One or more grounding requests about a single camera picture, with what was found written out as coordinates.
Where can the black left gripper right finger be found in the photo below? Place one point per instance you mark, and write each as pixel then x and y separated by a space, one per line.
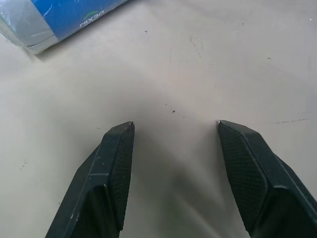
pixel 260 183

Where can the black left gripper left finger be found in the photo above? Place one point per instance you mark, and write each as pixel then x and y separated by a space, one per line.
pixel 99 183

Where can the blue and grey product box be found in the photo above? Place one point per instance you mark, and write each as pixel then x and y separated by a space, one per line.
pixel 49 17

